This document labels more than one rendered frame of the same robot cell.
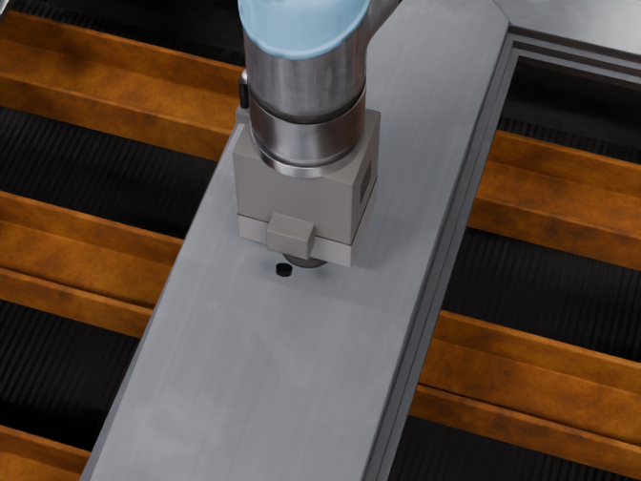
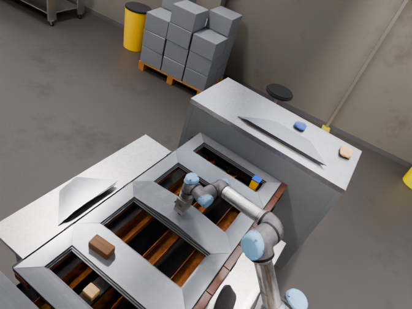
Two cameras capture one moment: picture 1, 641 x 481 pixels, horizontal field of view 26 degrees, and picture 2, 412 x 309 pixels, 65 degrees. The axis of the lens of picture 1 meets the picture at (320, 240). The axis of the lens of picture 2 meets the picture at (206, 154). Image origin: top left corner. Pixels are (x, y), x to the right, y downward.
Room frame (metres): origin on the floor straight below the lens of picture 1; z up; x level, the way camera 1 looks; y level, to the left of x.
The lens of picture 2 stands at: (0.65, -1.22, 2.36)
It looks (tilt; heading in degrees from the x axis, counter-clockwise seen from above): 39 degrees down; 93
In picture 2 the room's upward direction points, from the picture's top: 19 degrees clockwise
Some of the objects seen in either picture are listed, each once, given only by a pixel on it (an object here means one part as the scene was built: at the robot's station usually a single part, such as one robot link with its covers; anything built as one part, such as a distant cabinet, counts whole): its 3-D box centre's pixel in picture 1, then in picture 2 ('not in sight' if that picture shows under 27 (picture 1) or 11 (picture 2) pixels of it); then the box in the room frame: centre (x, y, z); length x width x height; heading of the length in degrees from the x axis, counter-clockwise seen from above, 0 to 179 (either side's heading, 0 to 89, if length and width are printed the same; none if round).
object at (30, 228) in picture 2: not in sight; (98, 184); (-0.01, 0.08, 0.74); 1.20 x 0.26 x 0.03; 72
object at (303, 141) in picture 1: (302, 99); (187, 192); (0.56, 0.01, 1.04); 0.08 x 0.08 x 0.05
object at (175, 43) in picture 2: not in sight; (188, 43); (-0.35, 3.17, 0.53); 1.08 x 0.72 x 1.07; 169
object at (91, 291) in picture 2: not in sight; (91, 292); (0.32, -0.57, 0.79); 0.06 x 0.05 x 0.04; 162
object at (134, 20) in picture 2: not in sight; (136, 27); (-1.29, 3.52, 0.32); 0.40 x 0.40 x 0.64
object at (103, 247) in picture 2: not in sight; (102, 246); (0.27, -0.38, 0.87); 0.12 x 0.06 x 0.05; 167
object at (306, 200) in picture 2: not in sight; (239, 189); (0.90, 0.77, 0.51); 1.30 x 0.04 x 1.01; 162
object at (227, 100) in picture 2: not in sight; (276, 127); (0.99, 1.04, 1.03); 1.30 x 0.60 x 0.04; 162
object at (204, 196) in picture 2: not in sight; (204, 195); (0.65, -0.03, 1.12); 0.11 x 0.11 x 0.08; 57
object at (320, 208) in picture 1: (299, 182); (183, 200); (0.55, 0.01, 0.96); 0.10 x 0.09 x 0.16; 162
